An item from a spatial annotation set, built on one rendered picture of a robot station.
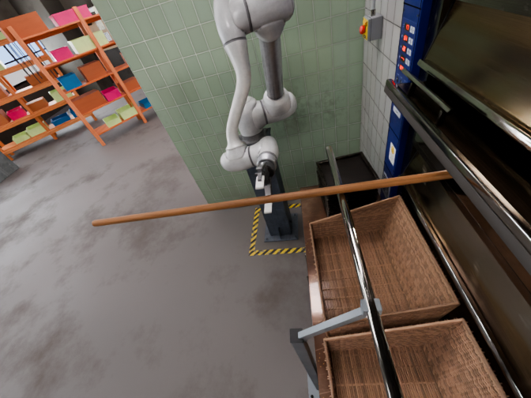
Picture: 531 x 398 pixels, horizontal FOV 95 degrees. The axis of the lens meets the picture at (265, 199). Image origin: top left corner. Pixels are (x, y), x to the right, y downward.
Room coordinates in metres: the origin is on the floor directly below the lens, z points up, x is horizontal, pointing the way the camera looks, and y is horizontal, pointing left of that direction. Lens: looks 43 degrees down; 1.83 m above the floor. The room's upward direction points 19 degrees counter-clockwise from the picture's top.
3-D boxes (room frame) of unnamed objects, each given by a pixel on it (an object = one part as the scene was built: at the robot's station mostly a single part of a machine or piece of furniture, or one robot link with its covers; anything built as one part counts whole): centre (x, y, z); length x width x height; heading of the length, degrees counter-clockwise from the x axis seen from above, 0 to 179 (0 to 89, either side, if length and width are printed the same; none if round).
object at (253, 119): (1.52, -0.07, 1.17); 0.18 x 0.16 x 0.22; 89
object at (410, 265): (0.56, -0.36, 0.72); 0.56 x 0.49 x 0.28; 166
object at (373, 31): (1.39, -0.81, 1.46); 0.10 x 0.07 x 0.10; 165
